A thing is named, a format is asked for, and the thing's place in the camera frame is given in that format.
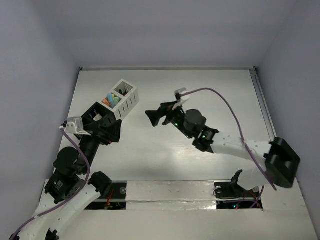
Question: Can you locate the black slotted organizer box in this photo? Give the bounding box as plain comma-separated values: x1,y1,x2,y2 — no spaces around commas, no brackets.
81,102,117,130

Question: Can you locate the aluminium side rail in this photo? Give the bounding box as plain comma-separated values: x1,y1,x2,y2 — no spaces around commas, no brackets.
249,67,290,177

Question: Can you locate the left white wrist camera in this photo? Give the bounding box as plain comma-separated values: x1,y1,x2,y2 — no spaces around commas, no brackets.
59,116,84,134

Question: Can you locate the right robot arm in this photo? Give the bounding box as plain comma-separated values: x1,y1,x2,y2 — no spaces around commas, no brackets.
145,102,301,196

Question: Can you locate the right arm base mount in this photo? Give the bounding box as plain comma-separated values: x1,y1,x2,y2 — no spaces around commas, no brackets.
212,170,263,210

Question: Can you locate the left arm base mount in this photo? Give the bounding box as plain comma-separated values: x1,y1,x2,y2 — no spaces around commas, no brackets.
85,181,127,211

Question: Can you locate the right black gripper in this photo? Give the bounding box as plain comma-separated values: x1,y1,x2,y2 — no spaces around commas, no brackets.
145,100,193,139

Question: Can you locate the blue highlighter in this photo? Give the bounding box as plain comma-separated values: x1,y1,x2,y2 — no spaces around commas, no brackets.
107,93,113,101

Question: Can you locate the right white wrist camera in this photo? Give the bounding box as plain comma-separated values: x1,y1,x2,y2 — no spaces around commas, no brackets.
173,87,190,110

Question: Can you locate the grey orange-tipped highlighter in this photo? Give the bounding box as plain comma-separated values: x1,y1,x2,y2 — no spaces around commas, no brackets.
102,99,110,106

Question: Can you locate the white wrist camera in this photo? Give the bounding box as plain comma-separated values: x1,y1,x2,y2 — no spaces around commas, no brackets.
173,87,190,110
59,116,84,134

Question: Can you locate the white slotted organizer box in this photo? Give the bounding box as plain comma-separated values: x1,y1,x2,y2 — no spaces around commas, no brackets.
99,79,140,120

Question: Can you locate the black marker in organizer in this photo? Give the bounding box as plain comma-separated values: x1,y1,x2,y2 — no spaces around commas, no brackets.
119,89,126,96

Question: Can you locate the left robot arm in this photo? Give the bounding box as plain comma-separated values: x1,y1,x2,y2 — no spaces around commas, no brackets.
10,117,122,240

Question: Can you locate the green highlighter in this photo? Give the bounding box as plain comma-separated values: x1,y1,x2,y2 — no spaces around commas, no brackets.
113,96,120,106

